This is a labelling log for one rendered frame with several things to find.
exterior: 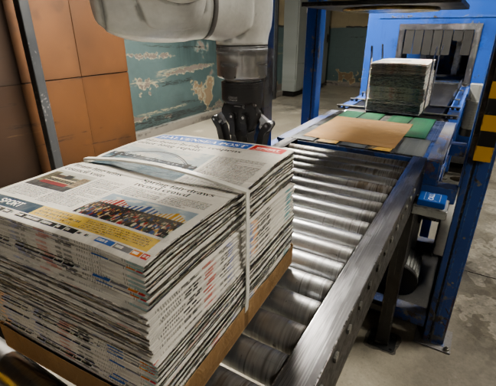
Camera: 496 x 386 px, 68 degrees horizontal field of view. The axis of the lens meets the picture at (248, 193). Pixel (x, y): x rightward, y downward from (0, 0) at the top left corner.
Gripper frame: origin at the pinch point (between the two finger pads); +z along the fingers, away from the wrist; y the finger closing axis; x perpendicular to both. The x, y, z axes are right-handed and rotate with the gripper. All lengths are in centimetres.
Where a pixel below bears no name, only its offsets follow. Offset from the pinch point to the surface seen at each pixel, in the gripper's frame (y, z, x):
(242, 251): 13.7, -0.8, -22.3
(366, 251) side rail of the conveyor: 24.0, 13.1, 9.1
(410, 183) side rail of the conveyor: 26, 13, 53
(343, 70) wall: -237, 58, 828
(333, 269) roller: 20.1, 13.7, 0.3
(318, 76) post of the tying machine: -40, -5, 145
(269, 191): 12.9, -6.1, -13.1
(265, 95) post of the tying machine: -40, -3, 84
